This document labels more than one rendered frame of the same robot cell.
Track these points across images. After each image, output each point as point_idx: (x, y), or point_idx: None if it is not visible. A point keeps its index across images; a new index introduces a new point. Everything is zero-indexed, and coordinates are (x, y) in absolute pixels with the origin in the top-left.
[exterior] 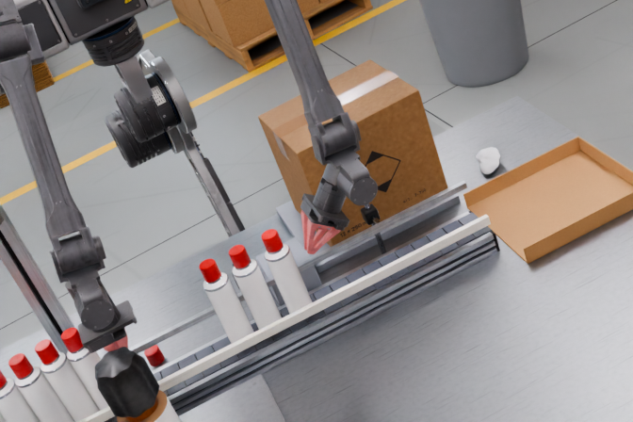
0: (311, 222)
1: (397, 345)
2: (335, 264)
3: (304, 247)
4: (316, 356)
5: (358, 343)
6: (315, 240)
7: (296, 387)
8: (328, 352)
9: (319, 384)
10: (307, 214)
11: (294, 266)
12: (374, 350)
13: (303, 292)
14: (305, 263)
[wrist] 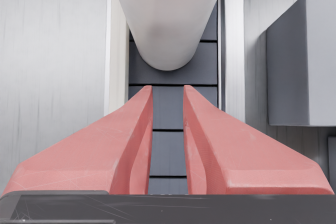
0: (10, 187)
1: (2, 180)
2: (330, 179)
3: (184, 87)
4: (88, 37)
5: (62, 119)
6: (186, 148)
7: None
8: (80, 60)
9: (12, 15)
10: (157, 214)
11: (129, 10)
12: (20, 137)
13: (136, 41)
14: (225, 86)
